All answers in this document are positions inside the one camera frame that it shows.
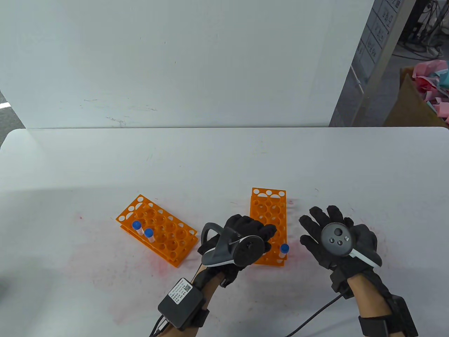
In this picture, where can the person's left hand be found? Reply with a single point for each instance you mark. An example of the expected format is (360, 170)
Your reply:
(245, 223)

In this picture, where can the blue capped test tube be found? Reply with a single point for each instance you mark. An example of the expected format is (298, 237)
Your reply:
(284, 248)
(136, 225)
(149, 232)

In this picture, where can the orange test tube rack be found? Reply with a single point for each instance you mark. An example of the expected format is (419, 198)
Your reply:
(272, 262)
(175, 261)

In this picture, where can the black labelled wrist module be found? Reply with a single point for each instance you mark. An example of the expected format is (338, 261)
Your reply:
(180, 303)

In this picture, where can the pink paper scraps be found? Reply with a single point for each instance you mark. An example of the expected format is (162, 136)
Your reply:
(431, 73)

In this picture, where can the grey partition panel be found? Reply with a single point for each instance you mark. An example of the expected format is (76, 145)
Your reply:
(375, 31)

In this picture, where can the white backdrop board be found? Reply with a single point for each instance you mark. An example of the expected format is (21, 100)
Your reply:
(175, 63)

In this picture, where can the grey hand controller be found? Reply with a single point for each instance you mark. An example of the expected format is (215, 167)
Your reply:
(247, 251)
(336, 238)

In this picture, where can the person's right forearm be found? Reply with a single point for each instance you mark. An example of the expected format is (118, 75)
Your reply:
(366, 300)

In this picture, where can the brown cardboard box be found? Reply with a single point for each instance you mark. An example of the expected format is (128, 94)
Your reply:
(407, 105)

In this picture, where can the black plain wrist module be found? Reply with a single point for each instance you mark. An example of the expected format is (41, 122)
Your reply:
(403, 312)

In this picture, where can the person's right hand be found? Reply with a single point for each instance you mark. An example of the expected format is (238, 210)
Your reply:
(315, 219)

